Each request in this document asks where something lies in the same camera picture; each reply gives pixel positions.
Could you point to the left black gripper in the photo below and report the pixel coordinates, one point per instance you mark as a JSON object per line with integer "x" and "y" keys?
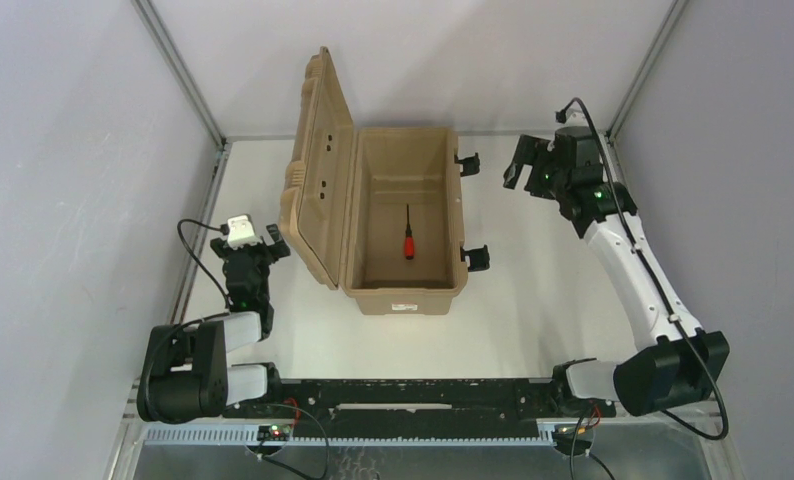
{"x": 246, "y": 251}

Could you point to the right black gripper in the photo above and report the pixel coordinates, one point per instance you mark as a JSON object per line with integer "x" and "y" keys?
{"x": 536, "y": 168}

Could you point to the red black screwdriver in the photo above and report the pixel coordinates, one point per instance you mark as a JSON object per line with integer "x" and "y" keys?
{"x": 409, "y": 244}

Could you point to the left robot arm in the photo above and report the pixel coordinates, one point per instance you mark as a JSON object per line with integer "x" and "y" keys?
{"x": 186, "y": 373}

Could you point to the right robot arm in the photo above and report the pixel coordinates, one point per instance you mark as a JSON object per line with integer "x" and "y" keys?
{"x": 677, "y": 361}

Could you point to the tan plastic storage bin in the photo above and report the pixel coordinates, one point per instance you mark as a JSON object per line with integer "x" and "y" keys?
{"x": 343, "y": 204}

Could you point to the left controller board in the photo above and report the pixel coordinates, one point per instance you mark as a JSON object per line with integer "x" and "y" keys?
{"x": 274, "y": 433}

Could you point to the controller board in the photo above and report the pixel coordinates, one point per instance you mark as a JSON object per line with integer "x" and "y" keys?
{"x": 274, "y": 433}
{"x": 570, "y": 442}

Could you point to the right controller board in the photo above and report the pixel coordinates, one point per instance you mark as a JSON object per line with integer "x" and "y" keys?
{"x": 570, "y": 442}

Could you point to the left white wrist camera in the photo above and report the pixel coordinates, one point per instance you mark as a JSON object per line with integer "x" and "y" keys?
{"x": 241, "y": 232}

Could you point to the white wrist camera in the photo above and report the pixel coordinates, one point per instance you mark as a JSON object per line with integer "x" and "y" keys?
{"x": 241, "y": 232}
{"x": 575, "y": 145}

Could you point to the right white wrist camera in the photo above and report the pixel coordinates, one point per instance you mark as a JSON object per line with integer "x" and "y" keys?
{"x": 575, "y": 145}

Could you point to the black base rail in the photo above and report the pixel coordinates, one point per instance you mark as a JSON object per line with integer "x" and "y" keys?
{"x": 422, "y": 406}

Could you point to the perforated metal cable tray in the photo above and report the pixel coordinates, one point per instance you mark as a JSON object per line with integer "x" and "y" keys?
{"x": 532, "y": 433}

